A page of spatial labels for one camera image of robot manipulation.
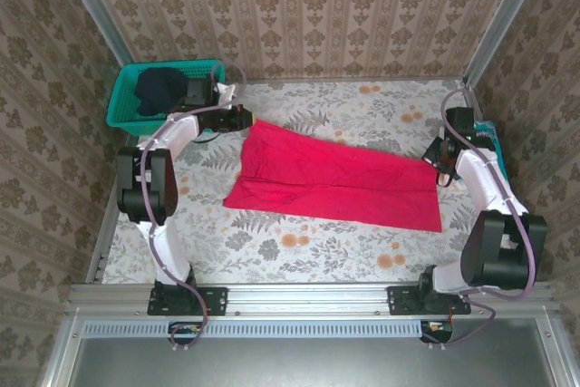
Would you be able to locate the red t-shirt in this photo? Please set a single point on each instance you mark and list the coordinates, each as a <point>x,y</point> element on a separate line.
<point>335,187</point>

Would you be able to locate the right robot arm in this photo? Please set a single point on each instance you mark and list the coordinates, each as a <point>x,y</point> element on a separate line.
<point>489,246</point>

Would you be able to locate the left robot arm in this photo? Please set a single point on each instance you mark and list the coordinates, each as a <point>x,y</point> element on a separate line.
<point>154,183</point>

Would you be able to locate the folded teal printed t-shirt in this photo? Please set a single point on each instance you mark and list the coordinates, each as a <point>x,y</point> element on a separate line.
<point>491,142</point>

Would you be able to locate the dark navy t-shirt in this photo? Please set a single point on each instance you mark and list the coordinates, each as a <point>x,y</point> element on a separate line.
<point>158,90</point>

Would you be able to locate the teal plastic basket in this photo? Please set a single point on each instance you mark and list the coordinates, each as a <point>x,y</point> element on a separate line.
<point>118,110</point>

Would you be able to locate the floral tablecloth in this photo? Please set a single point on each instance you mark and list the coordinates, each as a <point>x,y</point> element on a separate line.
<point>317,260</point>

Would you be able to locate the grey metal panel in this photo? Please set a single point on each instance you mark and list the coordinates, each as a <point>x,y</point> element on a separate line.
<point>294,364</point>

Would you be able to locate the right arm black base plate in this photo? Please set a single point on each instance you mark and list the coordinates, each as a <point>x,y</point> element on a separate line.
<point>401,301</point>

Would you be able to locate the aluminium frame post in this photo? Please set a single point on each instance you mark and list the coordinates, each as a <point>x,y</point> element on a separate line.
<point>95,6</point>
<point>503,15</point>

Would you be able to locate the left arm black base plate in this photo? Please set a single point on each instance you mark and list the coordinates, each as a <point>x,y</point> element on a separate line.
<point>213,301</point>

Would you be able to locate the aluminium mounting rail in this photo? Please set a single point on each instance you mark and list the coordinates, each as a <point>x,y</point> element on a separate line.
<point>308,298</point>

